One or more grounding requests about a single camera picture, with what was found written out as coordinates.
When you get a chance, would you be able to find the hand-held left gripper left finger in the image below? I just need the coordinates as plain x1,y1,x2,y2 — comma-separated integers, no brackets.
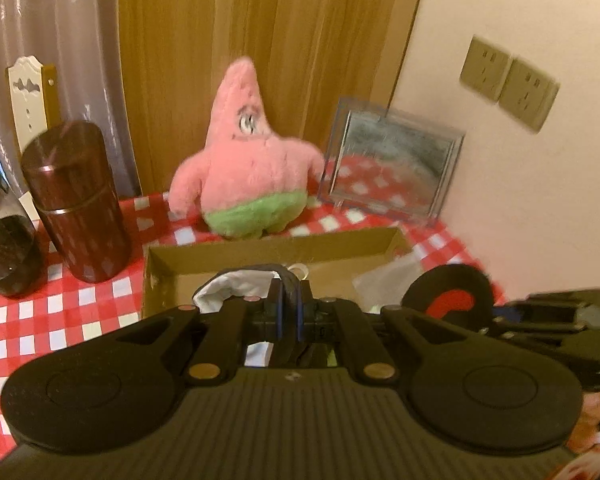
111,280,284,385

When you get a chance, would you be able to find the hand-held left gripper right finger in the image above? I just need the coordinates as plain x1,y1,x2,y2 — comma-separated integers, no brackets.
296,282,461,385

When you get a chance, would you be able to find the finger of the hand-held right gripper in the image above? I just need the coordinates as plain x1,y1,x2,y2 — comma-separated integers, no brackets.
497,300,591,334

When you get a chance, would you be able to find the white cloth with dark strap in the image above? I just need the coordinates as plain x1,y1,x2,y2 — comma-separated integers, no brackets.
192,262,313,366

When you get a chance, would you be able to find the brown cardboard box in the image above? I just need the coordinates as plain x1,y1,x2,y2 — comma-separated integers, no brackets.
141,226,413,321

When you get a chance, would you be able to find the clear plastic bag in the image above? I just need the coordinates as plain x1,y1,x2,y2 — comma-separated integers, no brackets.
352,255,421,311

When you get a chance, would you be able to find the person's right hand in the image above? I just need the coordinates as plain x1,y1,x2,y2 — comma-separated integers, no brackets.
567,392,600,461

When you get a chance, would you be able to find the silver framed table mirror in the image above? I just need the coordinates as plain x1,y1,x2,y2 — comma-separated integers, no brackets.
317,97,467,228

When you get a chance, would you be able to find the pink starfish plush toy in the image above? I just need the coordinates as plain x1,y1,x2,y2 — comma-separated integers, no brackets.
167,57,327,238

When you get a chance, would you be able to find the red checkered tablecloth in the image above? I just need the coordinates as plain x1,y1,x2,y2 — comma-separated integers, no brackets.
0,187,506,466

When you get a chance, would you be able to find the brown cylindrical canister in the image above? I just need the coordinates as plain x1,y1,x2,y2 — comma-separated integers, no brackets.
21,121,133,283

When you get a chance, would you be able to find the dark lidded glass jar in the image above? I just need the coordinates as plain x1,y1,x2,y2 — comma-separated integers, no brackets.
0,169,45,300

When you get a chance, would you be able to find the white carved wooden board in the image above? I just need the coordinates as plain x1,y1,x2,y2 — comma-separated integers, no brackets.
6,56,58,161

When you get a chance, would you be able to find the sheer pale curtain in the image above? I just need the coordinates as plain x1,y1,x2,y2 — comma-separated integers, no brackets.
0,0,141,201

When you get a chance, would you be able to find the beige wall socket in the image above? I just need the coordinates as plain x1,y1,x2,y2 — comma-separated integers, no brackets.
460,35,513,103
500,57,561,133

